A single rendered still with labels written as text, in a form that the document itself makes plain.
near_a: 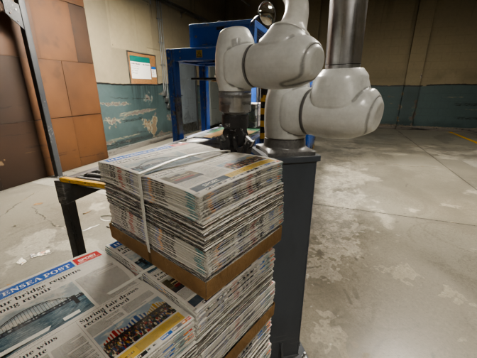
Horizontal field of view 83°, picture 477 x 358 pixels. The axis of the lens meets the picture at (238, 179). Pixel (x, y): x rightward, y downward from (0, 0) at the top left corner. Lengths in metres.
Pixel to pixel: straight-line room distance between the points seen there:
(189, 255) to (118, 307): 0.17
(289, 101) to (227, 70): 0.29
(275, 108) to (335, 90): 0.22
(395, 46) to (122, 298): 9.62
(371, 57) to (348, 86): 8.89
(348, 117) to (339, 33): 0.23
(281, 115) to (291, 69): 0.36
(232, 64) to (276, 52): 0.13
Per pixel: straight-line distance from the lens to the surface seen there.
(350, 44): 0.88
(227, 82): 0.72
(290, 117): 0.93
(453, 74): 10.12
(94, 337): 0.58
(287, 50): 0.61
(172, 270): 0.63
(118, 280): 0.69
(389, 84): 9.77
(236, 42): 0.73
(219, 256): 0.54
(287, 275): 1.20
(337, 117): 0.85
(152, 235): 0.65
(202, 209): 0.48
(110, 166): 0.71
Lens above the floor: 1.23
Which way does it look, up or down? 19 degrees down
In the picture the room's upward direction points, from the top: straight up
